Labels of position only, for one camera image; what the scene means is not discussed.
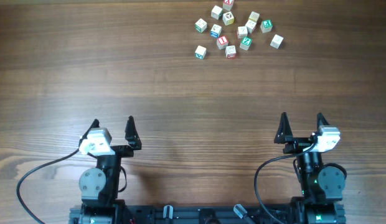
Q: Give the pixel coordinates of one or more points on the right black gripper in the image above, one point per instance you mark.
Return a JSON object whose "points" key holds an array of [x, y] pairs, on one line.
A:
{"points": [[282, 137]]}

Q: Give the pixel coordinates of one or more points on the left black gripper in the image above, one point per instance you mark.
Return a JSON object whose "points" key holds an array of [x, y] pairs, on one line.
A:
{"points": [[132, 140]]}

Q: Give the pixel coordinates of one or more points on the white Y letter block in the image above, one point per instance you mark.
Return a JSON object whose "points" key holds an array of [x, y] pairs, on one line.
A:
{"points": [[242, 32]]}

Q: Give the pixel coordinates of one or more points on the red I letter block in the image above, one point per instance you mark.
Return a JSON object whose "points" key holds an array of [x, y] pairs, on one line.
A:
{"points": [[222, 42]]}

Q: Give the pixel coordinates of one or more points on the green bottomed white block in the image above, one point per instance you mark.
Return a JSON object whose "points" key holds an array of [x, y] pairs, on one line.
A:
{"points": [[200, 52]]}

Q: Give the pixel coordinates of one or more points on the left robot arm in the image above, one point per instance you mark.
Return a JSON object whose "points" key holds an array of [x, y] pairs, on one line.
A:
{"points": [[100, 185]]}

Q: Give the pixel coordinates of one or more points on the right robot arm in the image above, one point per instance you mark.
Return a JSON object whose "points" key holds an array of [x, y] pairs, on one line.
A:
{"points": [[321, 184]]}

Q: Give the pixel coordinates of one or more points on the plain white right block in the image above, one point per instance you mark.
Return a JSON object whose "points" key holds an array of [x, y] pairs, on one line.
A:
{"points": [[276, 41]]}

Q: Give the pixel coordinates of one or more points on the plain white block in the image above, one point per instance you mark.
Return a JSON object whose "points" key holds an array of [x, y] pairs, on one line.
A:
{"points": [[276, 41], [216, 12]]}

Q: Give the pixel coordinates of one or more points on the green Z letter block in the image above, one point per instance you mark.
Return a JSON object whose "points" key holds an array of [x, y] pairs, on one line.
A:
{"points": [[245, 43]]}

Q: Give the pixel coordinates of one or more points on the red bottomed picture block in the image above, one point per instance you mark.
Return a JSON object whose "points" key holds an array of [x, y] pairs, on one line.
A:
{"points": [[230, 51]]}

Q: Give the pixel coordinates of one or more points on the green J letter block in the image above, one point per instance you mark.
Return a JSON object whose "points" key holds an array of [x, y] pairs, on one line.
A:
{"points": [[266, 26]]}

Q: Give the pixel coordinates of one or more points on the white block beside tan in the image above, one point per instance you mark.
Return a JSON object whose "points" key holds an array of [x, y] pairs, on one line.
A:
{"points": [[250, 25]]}

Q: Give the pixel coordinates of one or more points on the tan wooden block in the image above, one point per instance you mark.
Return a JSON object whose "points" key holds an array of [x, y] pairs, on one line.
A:
{"points": [[254, 16]]}

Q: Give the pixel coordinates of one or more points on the blue edged picture block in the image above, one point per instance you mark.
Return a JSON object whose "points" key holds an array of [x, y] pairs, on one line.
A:
{"points": [[215, 31]]}

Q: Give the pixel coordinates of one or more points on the yellow edged picture block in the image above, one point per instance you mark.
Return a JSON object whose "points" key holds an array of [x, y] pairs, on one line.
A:
{"points": [[228, 18]]}

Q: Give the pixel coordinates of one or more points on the green edged picture block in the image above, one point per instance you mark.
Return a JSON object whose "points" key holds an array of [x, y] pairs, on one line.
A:
{"points": [[200, 26]]}

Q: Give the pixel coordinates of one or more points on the plain white top block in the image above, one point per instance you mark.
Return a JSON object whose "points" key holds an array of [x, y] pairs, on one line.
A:
{"points": [[216, 12]]}

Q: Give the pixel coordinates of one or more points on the red X letter block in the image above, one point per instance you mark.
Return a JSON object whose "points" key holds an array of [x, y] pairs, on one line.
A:
{"points": [[228, 4]]}

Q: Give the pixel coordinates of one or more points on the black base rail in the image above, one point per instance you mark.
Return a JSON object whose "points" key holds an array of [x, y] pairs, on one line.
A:
{"points": [[208, 214]]}

